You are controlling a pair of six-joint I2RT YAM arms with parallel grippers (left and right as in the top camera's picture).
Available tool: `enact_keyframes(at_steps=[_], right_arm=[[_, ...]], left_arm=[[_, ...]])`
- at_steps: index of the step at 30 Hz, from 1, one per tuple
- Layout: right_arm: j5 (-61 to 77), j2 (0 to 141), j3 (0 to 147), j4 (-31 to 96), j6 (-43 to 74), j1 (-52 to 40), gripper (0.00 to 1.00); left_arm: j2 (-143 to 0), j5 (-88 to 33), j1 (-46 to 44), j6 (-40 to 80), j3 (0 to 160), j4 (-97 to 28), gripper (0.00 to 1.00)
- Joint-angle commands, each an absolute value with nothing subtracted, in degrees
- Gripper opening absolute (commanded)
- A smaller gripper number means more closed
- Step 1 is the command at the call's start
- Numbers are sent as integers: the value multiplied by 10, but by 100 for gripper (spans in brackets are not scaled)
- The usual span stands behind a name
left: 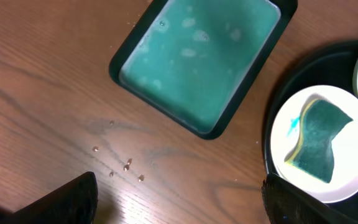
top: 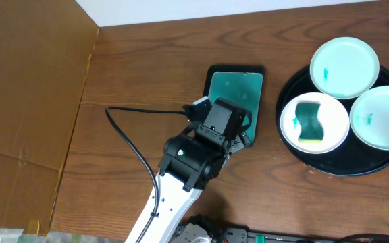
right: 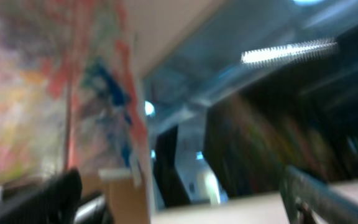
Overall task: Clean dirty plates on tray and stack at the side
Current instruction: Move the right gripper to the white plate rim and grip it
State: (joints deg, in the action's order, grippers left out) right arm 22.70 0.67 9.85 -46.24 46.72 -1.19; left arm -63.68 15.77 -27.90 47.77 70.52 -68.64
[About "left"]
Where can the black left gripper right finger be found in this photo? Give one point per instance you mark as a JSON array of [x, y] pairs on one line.
[[286, 204]]

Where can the green rectangular water tray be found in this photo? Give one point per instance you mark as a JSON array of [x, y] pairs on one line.
[[195, 61]]

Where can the black round tray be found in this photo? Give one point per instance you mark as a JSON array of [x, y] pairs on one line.
[[332, 65]]

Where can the white plate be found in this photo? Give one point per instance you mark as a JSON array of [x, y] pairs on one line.
[[285, 133]]

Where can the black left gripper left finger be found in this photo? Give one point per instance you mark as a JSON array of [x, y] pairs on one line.
[[74, 203]]

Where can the green yellow sponge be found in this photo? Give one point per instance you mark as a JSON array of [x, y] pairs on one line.
[[320, 122]]

